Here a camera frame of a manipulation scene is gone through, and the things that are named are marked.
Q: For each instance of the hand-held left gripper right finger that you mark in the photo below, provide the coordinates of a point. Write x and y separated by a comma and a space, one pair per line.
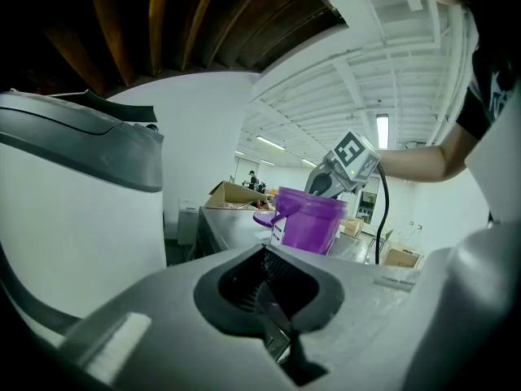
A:
386, 332

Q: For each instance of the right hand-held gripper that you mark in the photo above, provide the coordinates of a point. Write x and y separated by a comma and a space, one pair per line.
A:
352, 157

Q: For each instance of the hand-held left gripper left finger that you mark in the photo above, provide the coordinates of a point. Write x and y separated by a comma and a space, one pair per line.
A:
163, 324

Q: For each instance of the purple plastic bucket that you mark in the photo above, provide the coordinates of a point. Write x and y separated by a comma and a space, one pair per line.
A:
313, 226

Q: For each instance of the person's right forearm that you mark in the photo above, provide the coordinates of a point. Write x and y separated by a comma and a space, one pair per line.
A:
423, 163

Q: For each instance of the ceiling strip light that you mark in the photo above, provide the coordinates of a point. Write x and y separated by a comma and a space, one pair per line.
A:
382, 130
270, 142
309, 162

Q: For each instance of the open cardboard box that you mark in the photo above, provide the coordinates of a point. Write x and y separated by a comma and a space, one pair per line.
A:
228, 194

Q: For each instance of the large white and grey machine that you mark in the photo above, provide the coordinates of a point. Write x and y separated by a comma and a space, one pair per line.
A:
81, 218

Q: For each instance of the black star print shirt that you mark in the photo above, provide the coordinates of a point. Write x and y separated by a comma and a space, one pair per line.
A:
496, 76

